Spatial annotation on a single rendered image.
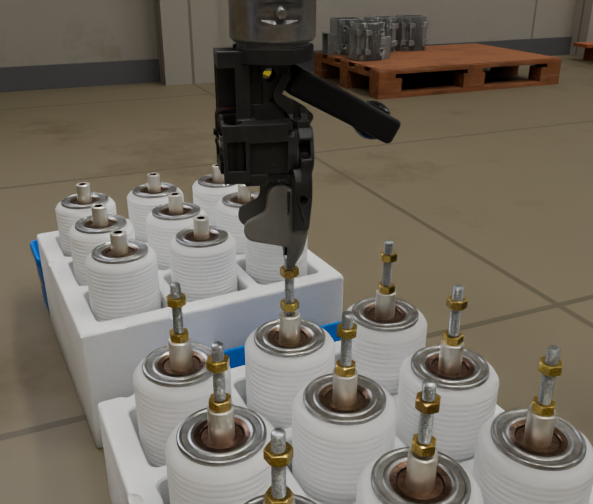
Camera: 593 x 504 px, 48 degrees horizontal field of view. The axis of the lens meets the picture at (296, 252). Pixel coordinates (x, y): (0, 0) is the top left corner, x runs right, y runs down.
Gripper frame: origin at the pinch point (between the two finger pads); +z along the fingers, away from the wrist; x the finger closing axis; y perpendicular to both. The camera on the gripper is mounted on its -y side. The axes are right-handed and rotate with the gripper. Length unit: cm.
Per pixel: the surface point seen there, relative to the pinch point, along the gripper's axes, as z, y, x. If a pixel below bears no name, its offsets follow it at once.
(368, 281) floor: 35, -28, -60
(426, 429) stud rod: 4.4, -4.7, 23.4
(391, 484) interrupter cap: 9.6, -2.6, 22.9
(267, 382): 12.5, 3.7, 3.7
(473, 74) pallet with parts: 27, -146, -257
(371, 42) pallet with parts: 12, -98, -276
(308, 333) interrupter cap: 9.7, -1.4, -0.2
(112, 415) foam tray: 17.0, 19.6, -0.1
